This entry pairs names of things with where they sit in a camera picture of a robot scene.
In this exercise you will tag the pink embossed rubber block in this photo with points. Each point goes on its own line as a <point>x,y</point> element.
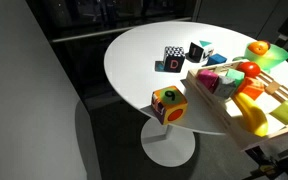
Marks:
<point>206,79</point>

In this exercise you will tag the light wooden slatted box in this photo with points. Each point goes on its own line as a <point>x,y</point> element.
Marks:
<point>217,106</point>

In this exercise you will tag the blue embossed rubber block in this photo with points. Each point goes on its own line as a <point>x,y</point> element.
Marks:
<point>216,60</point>

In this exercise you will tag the grey embossed rubber block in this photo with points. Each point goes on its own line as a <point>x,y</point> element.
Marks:
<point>224,87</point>

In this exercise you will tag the green embossed rubber block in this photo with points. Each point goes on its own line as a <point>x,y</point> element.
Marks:
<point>236,75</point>

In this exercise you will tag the orange embossed rubber block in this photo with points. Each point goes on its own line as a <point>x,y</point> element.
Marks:
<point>251,88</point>

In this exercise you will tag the flat black teal card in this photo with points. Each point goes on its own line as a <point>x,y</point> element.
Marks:
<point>159,66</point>

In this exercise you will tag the colourful soft cube number nine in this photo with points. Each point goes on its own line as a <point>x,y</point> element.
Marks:
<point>169,107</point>

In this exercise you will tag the black soft cube letter D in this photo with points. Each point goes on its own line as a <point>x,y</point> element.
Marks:
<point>174,63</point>

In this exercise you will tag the black white soft cube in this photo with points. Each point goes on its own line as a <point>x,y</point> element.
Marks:
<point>197,52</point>

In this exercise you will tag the red toy tomato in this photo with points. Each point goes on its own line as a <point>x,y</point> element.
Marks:
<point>249,69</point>

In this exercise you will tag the orange toy fruit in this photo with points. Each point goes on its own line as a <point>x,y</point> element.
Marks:
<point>258,47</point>

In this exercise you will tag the green plastic bowl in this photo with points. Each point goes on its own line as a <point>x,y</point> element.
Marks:
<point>272,57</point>

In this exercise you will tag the dark equipment pile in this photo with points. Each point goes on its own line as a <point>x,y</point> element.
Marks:
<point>284,163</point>

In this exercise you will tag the white round table pedestal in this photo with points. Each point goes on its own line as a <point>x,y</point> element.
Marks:
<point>167,146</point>

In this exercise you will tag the grey window frame bar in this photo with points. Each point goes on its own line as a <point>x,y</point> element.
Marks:
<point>117,29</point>

